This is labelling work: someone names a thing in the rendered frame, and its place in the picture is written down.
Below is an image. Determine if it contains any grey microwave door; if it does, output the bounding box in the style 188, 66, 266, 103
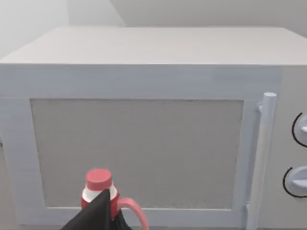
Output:
0, 64, 282, 226

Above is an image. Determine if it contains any pale grey door handle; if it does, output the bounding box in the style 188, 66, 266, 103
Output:
245, 92, 277, 230

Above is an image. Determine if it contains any pale microwave oven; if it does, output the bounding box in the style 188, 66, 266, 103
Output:
0, 26, 307, 230

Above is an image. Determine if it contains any grey microwave knob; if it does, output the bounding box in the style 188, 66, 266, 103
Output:
282, 166, 307, 198
292, 112, 307, 147

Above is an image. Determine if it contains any red capped bottle with handle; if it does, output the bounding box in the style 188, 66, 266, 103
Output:
80, 168, 150, 230

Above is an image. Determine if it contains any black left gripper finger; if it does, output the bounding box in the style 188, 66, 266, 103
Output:
59, 189, 114, 230

